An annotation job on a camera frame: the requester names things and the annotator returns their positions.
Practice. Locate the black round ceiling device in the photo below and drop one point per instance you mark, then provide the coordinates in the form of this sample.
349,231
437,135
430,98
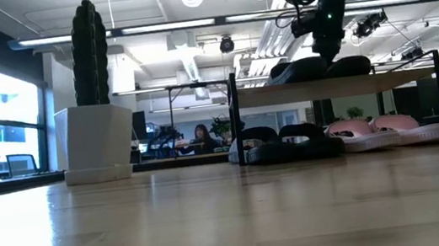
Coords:
227,44

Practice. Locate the person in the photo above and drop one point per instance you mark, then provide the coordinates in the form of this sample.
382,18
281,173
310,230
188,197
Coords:
203,135

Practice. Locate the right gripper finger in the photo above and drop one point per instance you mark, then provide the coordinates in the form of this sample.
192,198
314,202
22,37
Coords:
331,57

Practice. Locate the small green office plant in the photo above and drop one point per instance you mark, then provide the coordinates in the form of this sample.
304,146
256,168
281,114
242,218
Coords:
355,112

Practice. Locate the dark green cactus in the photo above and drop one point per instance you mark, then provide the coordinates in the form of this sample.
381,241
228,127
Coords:
89,72

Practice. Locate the black background robot arm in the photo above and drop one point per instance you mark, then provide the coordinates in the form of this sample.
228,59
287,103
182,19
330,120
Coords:
166,136

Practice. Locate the black aluminium rig frame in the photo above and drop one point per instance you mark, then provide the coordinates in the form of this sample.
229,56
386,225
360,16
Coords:
19,184

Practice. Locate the long linear ceiling light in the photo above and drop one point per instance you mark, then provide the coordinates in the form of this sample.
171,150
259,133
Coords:
378,2

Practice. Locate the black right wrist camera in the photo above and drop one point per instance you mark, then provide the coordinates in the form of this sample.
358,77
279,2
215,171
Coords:
302,26

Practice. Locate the dark office chair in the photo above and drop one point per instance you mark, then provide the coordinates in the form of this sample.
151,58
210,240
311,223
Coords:
21,164

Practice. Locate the leafy green office plant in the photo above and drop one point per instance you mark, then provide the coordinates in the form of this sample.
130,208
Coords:
222,127

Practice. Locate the black rubber slide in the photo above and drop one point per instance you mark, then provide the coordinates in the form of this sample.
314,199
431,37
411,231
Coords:
302,71
264,155
316,149
352,67

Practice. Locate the white angular plant pot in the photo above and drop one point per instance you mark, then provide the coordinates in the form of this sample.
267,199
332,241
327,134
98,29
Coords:
93,135

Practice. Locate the wooden shelf with black frame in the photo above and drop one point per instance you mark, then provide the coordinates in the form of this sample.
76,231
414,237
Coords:
388,80

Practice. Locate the pink rubber slide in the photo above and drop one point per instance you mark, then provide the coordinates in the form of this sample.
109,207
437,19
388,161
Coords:
437,132
375,141

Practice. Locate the black ceiling spotlight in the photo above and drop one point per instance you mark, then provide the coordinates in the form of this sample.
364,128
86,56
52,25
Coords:
412,54
370,26

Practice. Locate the black metal frame stand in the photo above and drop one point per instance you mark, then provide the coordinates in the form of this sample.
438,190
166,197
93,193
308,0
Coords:
197,85

